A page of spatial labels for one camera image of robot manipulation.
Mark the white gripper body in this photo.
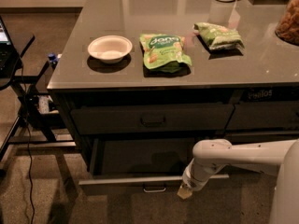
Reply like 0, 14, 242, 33
181, 167, 207, 191

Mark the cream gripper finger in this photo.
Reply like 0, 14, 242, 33
178, 183, 192, 200

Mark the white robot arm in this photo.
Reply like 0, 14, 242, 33
178, 139, 299, 224

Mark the right grey top drawer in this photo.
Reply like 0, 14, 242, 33
227, 101, 299, 130

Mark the grey counter cabinet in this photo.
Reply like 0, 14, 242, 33
48, 0, 299, 174

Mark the green chip bag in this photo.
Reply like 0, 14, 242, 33
139, 34, 192, 74

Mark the folded green snack bag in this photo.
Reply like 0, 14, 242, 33
193, 22, 244, 51

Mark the white paper bowl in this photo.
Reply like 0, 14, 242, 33
88, 35, 133, 63

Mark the black side stand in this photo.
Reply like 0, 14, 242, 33
0, 34, 75, 175

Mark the blue cap bottle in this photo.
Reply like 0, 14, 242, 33
48, 53, 59, 69

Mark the black laptop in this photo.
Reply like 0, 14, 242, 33
0, 17, 15, 72

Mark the black cable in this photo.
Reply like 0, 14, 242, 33
18, 56, 36, 224

